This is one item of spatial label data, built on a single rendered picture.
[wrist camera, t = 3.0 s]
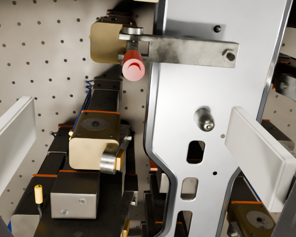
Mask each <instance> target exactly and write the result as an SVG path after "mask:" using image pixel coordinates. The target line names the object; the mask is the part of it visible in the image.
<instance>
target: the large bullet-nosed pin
mask: <svg viewBox="0 0 296 237"><path fill-rule="evenodd" d="M194 121H195V123H196V124H197V126H198V128H199V129H200V130H202V131H204V132H210V131H212V130H213V129H214V127H215V119H214V117H213V116H212V115H211V113H210V112H209V110H207V109H205V108H201V109H198V110H197V111H196V112H195V113H194Z"/></svg>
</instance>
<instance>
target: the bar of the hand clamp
mask: <svg viewBox="0 0 296 237"><path fill-rule="evenodd" d="M118 38H119V39H120V40H134V41H146V42H149V43H148V54H141V56H142V60H143V62H155V63H172V64H185V65H198V66H211V67H224V68H235V66H236V61H237V56H238V52H239V47H240V44H239V43H236V42H234V41H223V40H211V39H195V38H184V37H173V36H161V35H150V34H141V35H138V34H127V33H122V32H120V33H119V36H118ZM125 53H126V52H118V57H117V58H118V60H123V57H124V55H125Z"/></svg>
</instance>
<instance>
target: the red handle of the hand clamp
mask: <svg viewBox="0 0 296 237"><path fill-rule="evenodd" d="M122 71H123V75H124V77H125V78H126V79H128V80H130V81H138V80H140V79H141V78H142V77H143V75H144V73H145V67H144V63H143V60H142V56H141V54H140V53H139V52H138V45H137V42H136V41H134V40H128V41H127V43H126V53H125V55H124V57H123V67H122Z"/></svg>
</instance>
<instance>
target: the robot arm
mask: <svg viewBox="0 0 296 237"><path fill-rule="evenodd" d="M36 138H37V131H36V119H35V108H34V98H32V96H22V97H21V98H20V99H19V100H18V101H17V102H16V103H15V104H14V105H13V106H12V107H11V108H10V109H9V110H8V111H7V112H6V113H5V114H4V115H3V116H1V117H0V196H1V194H2V192H3V191H4V189H5V188H6V186H7V184H8V183H9V181H10V180H11V178H12V176H13V175H14V173H15V172H16V170H17V169H18V167H19V166H20V164H21V162H22V160H23V159H24V157H25V156H26V154H27V152H28V151H29V149H30V148H31V146H32V145H33V143H34V142H35V140H36ZM224 145H225V146H226V147H227V149H228V150H229V152H230V153H231V155H232V156H233V158H234V159H235V161H236V163H237V164H238V166H239V167H240V169H241V170H242V171H243V173H244V174H245V176H246V178H247V179H248V181H249V182H250V184H251V185H252V187H253V188H254V190H255V191H256V193H257V194H258V196H259V197H260V199H261V200H262V202H263V203H264V205H265V206H266V208H267V209H268V210H269V212H281V214H280V216H279V218H278V221H277V223H276V225H275V227H274V230H273V232H272V234H271V237H296V154H295V153H294V152H292V150H291V149H290V148H289V147H288V146H286V145H284V144H282V143H281V142H278V141H277V140H276V139H275V138H274V137H273V136H272V135H270V134H269V133H268V132H267V131H266V130H265V129H264V128H263V127H262V126H261V125H260V124H259V123H258V122H257V121H256V120H255V119H254V118H253V117H252V116H251V115H250V114H249V113H248V112H246V111H245V110H244V109H243V108H242V107H241V106H234V107H232V109H231V114H230V119H229V123H228V128H227V133H226V139H225V144H224ZM0 237H14V236H13V234H12V233H11V231H10V230H9V228H8V227H7V225H6V224H5V222H4V221H3V219H2V218H1V216H0Z"/></svg>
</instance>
